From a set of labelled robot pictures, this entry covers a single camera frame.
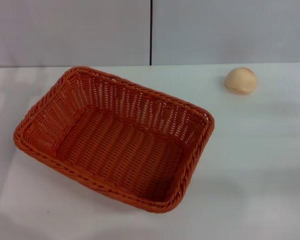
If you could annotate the orange woven rectangular basket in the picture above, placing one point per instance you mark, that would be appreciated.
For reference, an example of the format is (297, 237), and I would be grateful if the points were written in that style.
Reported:
(120, 150)

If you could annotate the pale round peach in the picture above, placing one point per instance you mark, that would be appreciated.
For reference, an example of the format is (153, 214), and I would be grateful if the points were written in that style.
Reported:
(240, 81)

